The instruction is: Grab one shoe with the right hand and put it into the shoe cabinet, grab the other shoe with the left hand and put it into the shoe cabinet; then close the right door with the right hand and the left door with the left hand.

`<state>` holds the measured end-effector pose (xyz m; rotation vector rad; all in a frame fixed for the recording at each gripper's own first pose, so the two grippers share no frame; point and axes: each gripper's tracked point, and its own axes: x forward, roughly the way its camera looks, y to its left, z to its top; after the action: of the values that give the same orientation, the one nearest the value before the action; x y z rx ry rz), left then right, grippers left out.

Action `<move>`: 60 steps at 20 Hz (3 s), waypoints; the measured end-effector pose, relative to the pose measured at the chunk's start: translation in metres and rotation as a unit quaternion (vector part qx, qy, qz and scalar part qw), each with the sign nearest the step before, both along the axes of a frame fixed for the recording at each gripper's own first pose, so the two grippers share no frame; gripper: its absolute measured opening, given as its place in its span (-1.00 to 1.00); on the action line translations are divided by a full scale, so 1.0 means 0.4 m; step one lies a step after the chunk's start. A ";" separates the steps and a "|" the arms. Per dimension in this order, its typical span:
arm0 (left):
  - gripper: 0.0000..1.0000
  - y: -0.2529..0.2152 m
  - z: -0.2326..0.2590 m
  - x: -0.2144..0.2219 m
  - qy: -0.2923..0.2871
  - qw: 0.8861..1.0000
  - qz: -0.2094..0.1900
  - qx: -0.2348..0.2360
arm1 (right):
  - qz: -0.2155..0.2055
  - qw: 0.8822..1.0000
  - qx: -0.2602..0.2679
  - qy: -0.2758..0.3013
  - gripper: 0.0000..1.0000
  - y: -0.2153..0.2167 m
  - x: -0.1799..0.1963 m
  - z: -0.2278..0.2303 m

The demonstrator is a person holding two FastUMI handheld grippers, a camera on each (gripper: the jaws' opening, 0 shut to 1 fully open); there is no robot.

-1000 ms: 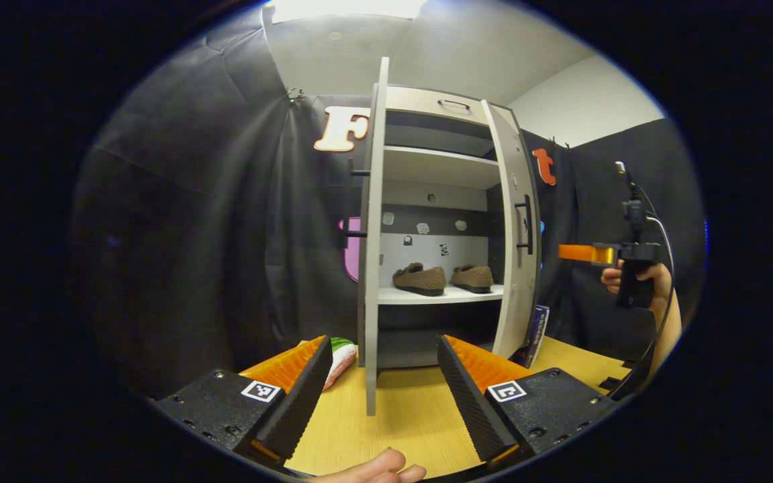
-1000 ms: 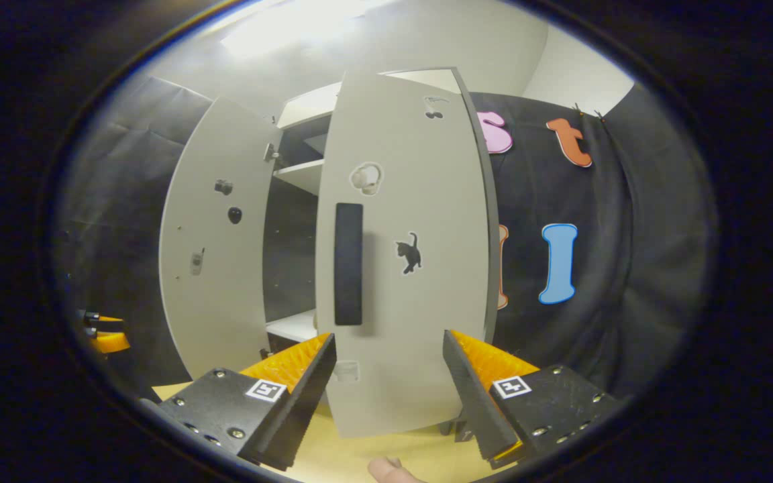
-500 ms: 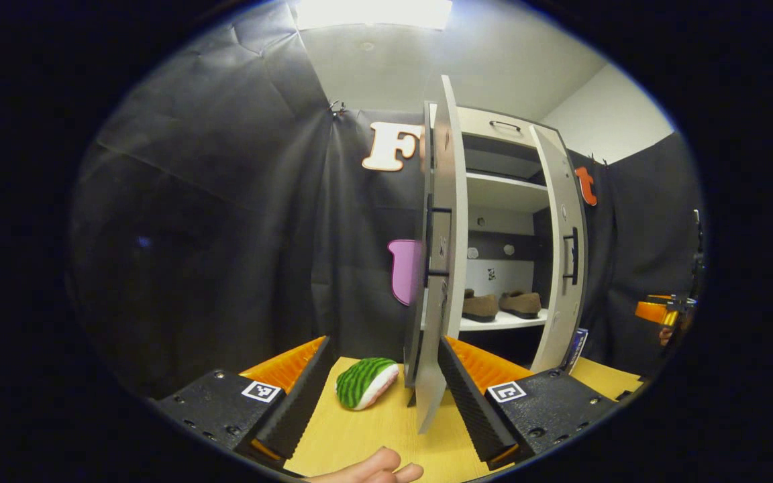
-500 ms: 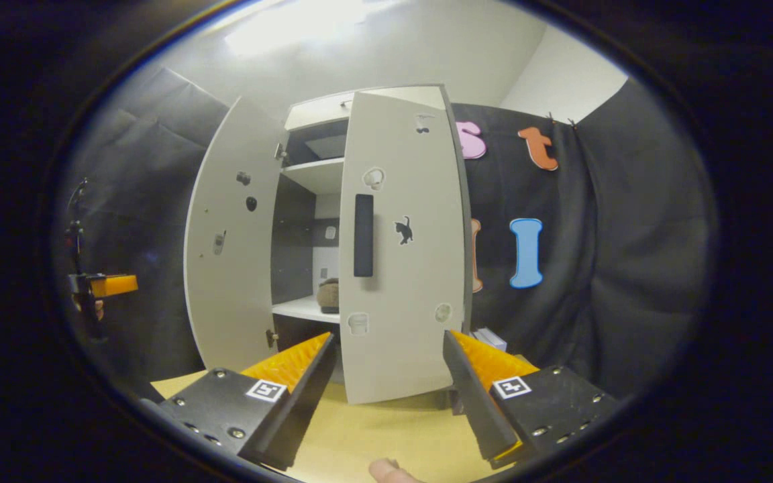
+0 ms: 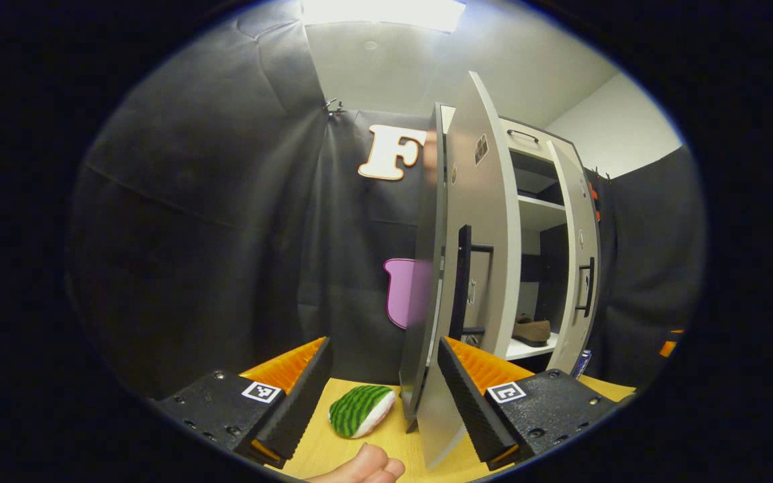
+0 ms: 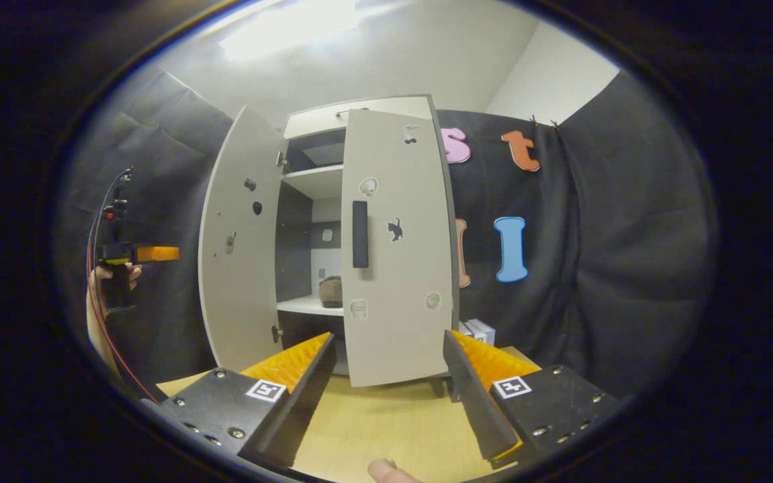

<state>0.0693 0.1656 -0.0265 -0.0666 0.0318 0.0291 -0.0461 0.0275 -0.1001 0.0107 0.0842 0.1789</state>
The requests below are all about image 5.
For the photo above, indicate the metal backdrop clip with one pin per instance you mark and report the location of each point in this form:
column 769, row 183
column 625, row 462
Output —
column 334, row 106

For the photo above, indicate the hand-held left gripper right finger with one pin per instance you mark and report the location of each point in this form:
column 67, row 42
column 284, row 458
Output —
column 467, row 396

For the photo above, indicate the white shoe cabinet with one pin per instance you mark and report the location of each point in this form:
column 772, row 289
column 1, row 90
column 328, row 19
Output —
column 537, row 215

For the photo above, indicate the black backdrop cloth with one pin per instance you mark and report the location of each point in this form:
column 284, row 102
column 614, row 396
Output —
column 212, row 235
column 655, row 268

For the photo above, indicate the brown fuzzy shoe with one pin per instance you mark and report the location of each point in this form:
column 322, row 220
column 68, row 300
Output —
column 532, row 331

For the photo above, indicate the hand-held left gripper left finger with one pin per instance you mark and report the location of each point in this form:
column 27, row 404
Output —
column 306, row 396

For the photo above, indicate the ceiling light panel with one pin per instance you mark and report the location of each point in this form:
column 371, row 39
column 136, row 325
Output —
column 383, row 13

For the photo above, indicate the green striped watermelon plush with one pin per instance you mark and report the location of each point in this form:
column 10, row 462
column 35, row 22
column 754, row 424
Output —
column 359, row 410

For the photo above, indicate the white cabinet drawer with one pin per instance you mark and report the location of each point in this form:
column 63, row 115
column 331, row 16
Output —
column 542, row 149

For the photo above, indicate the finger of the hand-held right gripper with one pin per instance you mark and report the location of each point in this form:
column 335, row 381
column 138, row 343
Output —
column 670, row 345

